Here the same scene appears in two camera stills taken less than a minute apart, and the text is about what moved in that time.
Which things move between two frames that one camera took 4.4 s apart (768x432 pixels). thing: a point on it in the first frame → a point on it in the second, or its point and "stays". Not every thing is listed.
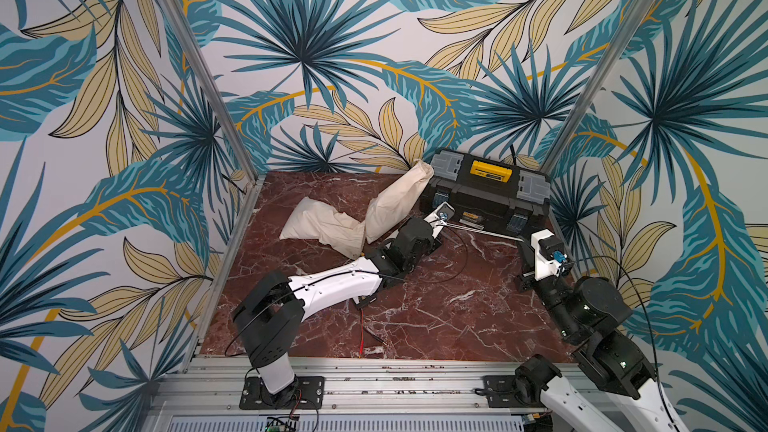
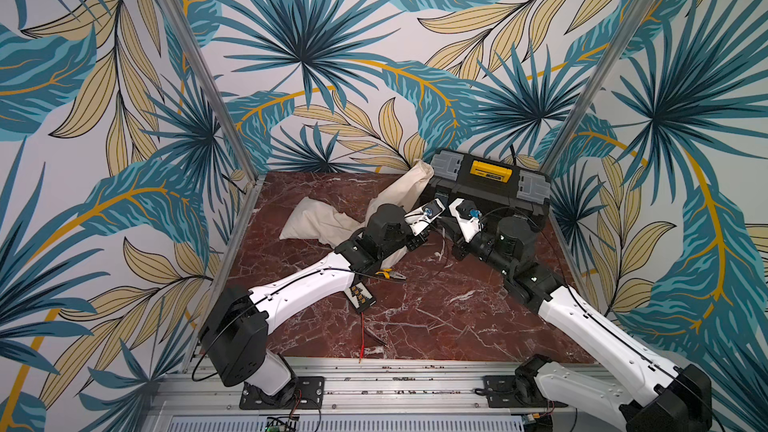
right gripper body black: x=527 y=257 → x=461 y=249
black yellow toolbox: x=487 y=193 stays
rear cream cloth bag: x=390 y=203 stays
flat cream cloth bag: x=312 y=220 stays
